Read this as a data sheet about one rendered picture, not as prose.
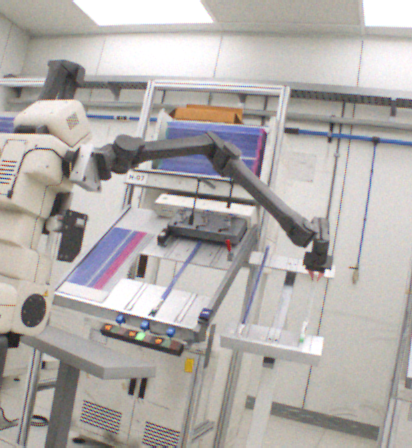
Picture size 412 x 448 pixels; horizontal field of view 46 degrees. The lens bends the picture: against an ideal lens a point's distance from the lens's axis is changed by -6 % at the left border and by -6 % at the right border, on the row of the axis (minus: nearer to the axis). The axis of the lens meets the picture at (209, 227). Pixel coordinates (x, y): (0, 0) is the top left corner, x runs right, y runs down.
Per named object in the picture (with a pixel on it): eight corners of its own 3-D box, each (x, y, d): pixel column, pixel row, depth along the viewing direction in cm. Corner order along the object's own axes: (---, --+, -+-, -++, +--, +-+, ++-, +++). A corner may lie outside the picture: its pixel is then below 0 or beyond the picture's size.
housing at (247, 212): (251, 240, 239) (250, 215, 231) (158, 225, 256) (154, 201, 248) (257, 231, 245) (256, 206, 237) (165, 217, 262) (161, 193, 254)
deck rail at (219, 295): (199, 343, 188) (197, 332, 184) (194, 342, 188) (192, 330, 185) (258, 234, 240) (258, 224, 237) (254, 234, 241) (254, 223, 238)
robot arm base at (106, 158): (72, 151, 146) (103, 153, 141) (89, 142, 153) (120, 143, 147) (78, 178, 150) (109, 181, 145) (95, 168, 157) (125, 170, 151)
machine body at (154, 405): (192, 488, 207) (220, 352, 213) (61, 440, 232) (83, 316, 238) (235, 450, 267) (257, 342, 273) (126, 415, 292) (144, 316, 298)
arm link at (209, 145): (206, 147, 187) (217, 126, 180) (227, 172, 181) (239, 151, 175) (101, 159, 158) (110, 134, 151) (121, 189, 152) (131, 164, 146)
